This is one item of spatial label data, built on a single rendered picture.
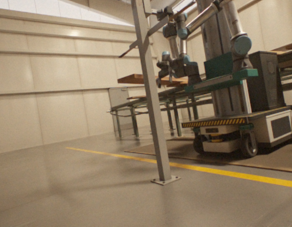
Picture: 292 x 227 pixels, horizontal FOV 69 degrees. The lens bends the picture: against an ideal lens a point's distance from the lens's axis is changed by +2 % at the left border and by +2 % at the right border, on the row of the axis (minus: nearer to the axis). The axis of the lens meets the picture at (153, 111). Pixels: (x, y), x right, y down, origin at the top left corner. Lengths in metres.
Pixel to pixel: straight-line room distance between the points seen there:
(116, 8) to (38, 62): 4.79
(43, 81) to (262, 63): 8.75
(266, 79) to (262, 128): 0.48
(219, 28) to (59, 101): 8.32
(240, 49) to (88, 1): 10.26
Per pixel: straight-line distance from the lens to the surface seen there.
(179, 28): 1.76
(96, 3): 11.71
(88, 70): 10.34
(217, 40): 2.21
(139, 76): 2.37
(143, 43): 1.48
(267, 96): 2.08
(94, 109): 10.05
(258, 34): 9.72
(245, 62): 1.80
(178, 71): 2.14
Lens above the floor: 0.44
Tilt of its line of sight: 1 degrees up
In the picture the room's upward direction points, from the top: 9 degrees counter-clockwise
